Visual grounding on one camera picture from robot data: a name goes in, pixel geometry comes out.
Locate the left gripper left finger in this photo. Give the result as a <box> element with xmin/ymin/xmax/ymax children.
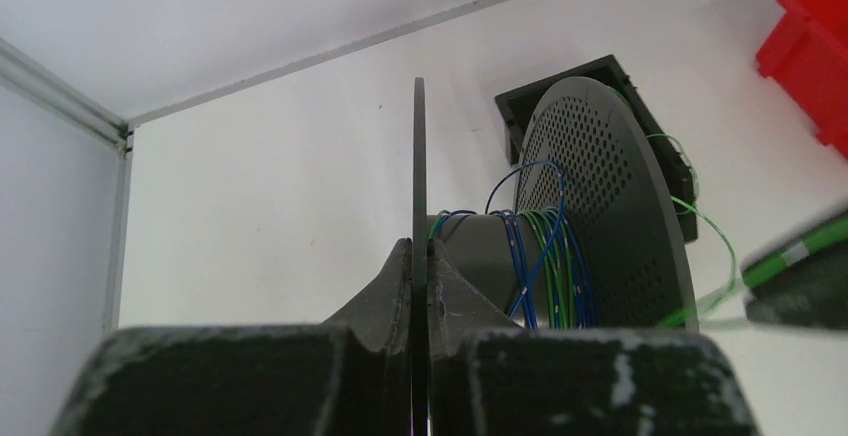
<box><xmin>52</xmin><ymin>239</ymin><xmax>412</xmax><ymax>435</ymax></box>

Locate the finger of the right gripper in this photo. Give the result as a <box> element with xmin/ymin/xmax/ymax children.
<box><xmin>741</xmin><ymin>204</ymin><xmax>847</xmax><ymax>331</ymax></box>

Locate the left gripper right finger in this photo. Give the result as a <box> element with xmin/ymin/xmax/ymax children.
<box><xmin>428</xmin><ymin>242</ymin><xmax>759</xmax><ymax>435</ymax></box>

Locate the long green cable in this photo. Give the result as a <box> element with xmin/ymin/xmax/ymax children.
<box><xmin>427</xmin><ymin>133</ymin><xmax>848</xmax><ymax>331</ymax></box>

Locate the dark grey cable spool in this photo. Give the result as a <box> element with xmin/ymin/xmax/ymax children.
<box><xmin>411</xmin><ymin>76</ymin><xmax>696</xmax><ymax>330</ymax></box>

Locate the red plastic bin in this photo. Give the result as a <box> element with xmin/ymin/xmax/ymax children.
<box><xmin>756</xmin><ymin>0</ymin><xmax>847</xmax><ymax>157</ymax></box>

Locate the black plastic bin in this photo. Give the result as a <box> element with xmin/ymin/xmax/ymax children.
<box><xmin>494</xmin><ymin>53</ymin><xmax>700</xmax><ymax>245</ymax></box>

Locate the blue cable on spool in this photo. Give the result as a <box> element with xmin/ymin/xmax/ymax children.
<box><xmin>437</xmin><ymin>158</ymin><xmax>600</xmax><ymax>331</ymax></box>

